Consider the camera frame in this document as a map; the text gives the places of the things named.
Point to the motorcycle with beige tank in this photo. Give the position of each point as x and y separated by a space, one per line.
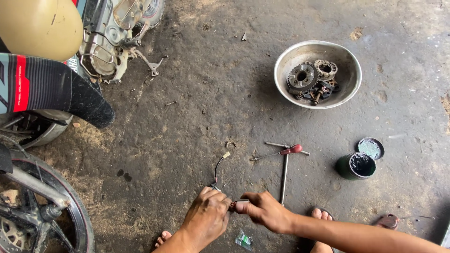
38 24

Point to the person's left fingers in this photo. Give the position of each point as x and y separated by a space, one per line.
219 205

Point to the person's right hand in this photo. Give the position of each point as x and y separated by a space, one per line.
269 212

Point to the black greasy engine parts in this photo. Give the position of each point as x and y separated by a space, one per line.
318 93

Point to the black red motorcycle tail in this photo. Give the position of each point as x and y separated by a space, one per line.
42 84

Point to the grey toothed gear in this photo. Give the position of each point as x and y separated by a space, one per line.
302 76

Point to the round metal bowl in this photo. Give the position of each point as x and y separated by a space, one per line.
316 51

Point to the round grease can lid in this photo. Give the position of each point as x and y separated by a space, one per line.
370 148

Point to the person's left hand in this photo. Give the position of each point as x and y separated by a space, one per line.
205 216

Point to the person's right foot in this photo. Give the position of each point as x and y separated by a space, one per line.
322 214

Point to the person's foot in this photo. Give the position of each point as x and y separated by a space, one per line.
322 214
163 239

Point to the starter motor armature copper winding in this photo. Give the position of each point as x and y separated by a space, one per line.
236 204

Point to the person's left foot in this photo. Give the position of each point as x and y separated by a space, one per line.
163 239

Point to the motorcycle wheel with red stripe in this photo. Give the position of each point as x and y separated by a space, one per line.
35 210

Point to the small metal bolt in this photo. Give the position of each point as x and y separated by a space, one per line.
170 103

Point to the black sandal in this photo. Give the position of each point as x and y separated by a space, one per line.
327 210

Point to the green grease can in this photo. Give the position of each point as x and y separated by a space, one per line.
355 167

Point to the clear plastic packet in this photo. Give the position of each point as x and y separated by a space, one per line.
243 240

